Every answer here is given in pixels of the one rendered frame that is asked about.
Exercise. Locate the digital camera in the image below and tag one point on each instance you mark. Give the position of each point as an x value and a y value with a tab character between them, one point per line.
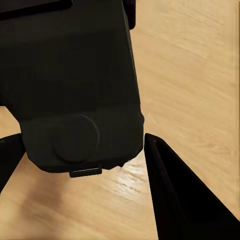
68	76

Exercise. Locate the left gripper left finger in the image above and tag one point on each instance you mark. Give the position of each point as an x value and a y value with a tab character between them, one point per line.
12	150

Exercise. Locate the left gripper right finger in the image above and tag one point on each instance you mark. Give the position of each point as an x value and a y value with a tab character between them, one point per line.
184	207

